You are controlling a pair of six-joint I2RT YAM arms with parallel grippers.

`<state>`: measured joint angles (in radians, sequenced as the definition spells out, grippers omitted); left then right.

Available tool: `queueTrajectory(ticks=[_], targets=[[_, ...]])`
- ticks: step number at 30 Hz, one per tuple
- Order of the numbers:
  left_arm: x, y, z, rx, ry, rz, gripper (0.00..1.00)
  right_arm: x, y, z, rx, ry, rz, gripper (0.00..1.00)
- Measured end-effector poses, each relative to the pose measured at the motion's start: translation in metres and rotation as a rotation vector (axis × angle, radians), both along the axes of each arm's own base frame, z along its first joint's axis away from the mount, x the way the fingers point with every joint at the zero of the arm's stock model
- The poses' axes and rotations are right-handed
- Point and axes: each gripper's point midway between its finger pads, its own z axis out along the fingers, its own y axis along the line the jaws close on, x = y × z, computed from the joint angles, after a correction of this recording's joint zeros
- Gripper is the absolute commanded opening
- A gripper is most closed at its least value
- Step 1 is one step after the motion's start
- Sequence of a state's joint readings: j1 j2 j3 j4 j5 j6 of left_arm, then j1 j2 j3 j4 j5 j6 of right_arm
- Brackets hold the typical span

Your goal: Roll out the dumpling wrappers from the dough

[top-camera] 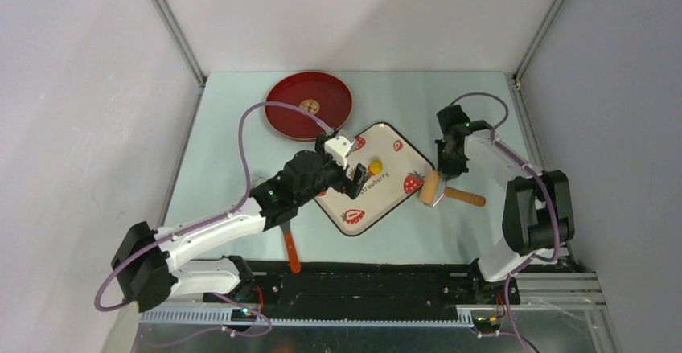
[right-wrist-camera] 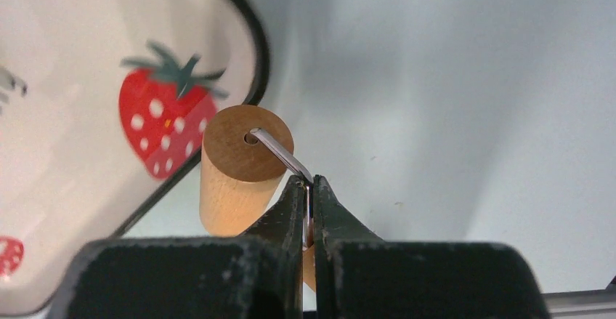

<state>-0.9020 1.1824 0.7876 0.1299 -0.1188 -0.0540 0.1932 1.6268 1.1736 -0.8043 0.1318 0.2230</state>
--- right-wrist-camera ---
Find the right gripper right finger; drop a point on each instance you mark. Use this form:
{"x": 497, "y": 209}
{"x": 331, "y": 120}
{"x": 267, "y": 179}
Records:
{"x": 360, "y": 275}

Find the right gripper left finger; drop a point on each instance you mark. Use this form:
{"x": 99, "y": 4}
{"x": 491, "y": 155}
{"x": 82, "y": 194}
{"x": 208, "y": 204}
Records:
{"x": 256, "y": 274}

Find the white strawberry print tray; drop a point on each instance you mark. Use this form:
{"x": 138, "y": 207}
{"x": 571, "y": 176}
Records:
{"x": 103, "y": 107}

